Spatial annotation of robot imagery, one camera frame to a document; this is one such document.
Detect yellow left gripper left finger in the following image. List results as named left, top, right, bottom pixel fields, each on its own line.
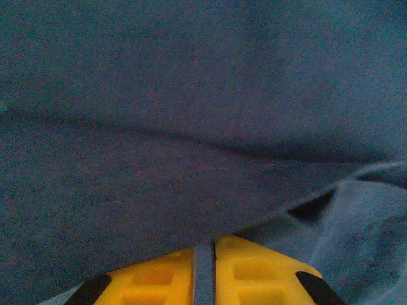
left=67, top=247, right=196, bottom=305

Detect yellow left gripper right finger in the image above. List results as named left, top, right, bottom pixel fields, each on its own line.
left=213, top=235, right=347, bottom=305

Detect navy blue t-shirt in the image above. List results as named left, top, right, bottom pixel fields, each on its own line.
left=0, top=0, right=407, bottom=305

